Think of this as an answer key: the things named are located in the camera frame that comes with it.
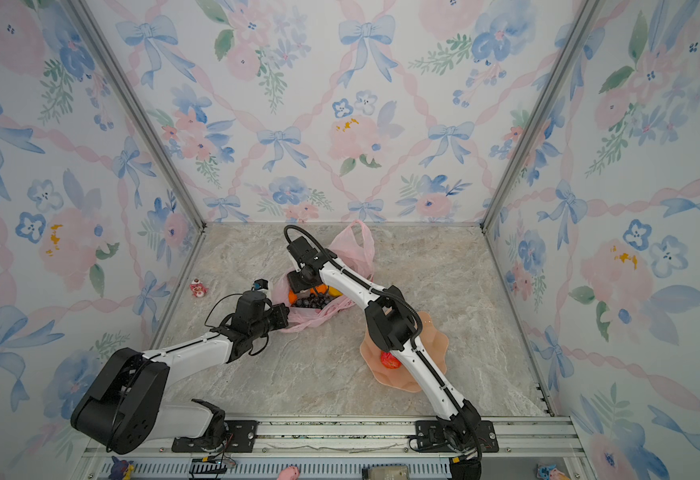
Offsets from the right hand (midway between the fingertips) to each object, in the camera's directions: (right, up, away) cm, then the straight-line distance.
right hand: (298, 280), depth 100 cm
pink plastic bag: (+18, +10, -4) cm, 21 cm away
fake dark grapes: (+7, -6, -8) cm, 12 cm away
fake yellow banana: (+13, -4, -4) cm, 14 cm away
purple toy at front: (-33, -39, -34) cm, 62 cm away
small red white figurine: (-33, -3, -3) cm, 33 cm away
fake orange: (+8, -3, -3) cm, 9 cm away
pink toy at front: (+4, -42, -32) cm, 53 cm away
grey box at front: (+26, -40, -34) cm, 59 cm away
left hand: (0, -7, -10) cm, 12 cm away
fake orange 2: (0, -5, -9) cm, 10 cm away
